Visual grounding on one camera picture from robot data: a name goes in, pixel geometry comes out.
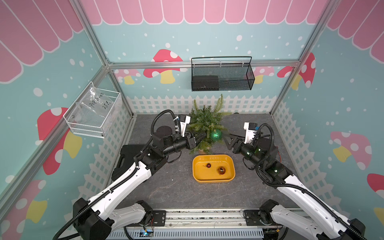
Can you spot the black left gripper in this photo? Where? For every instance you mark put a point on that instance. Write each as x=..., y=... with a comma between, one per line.
x=191, y=142

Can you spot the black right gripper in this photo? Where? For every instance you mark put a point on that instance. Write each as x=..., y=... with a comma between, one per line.
x=236, y=145

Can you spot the green glitter ball ornament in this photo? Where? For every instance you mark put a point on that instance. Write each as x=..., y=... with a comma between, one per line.
x=216, y=135

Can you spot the small green christmas tree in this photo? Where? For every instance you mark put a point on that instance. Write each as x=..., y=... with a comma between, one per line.
x=205, y=120

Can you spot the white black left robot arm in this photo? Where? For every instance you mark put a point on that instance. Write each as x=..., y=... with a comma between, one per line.
x=96, y=218

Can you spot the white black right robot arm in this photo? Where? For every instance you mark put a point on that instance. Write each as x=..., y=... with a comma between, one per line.
x=323, y=223

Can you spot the yellow plastic tray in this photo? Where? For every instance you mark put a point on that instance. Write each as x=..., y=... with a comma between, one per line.
x=203, y=175

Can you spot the black box in basket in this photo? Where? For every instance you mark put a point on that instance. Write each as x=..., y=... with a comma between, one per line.
x=205, y=83

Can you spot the clear plastic bag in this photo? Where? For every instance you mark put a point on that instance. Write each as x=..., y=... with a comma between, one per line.
x=96, y=108

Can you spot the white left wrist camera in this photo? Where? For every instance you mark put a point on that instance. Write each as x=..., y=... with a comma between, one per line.
x=184, y=121

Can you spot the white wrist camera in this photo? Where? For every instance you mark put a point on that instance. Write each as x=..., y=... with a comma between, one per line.
x=251, y=129
x=184, y=121

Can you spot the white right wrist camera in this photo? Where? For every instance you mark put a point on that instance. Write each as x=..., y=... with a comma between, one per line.
x=251, y=129

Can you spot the black wire mesh basket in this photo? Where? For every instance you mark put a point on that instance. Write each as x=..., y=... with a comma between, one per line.
x=235, y=73

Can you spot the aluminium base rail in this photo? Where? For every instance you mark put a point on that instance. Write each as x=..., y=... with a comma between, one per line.
x=218, y=224

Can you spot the white wire basket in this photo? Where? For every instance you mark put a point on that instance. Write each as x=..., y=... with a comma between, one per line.
x=86, y=130

